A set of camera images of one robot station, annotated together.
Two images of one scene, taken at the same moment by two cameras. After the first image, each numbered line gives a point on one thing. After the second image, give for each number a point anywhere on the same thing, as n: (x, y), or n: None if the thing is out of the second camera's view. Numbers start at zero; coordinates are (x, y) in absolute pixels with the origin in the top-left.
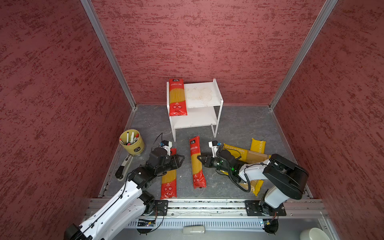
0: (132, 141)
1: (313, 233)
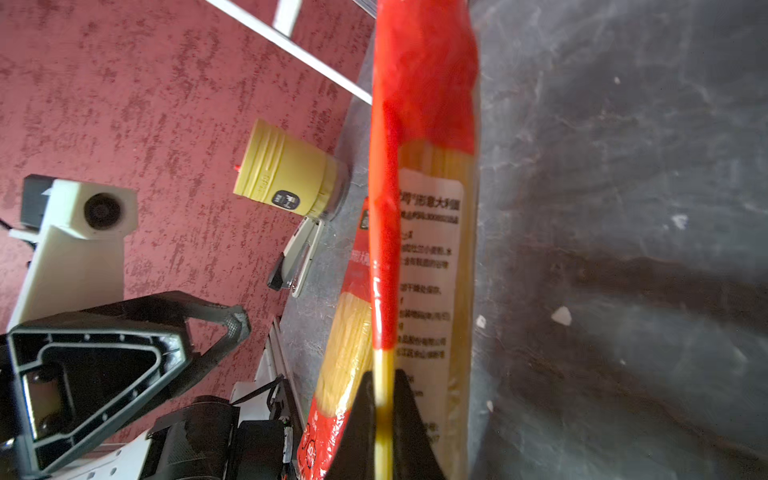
0: (282, 171)
1: None
